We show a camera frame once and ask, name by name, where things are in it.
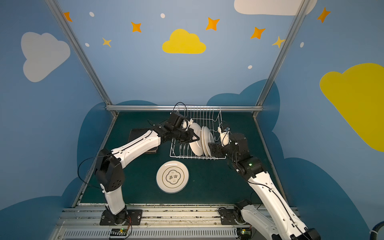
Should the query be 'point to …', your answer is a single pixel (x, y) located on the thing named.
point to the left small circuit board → (121, 232)
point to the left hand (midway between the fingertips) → (198, 136)
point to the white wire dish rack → (207, 121)
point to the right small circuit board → (245, 233)
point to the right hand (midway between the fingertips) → (218, 139)
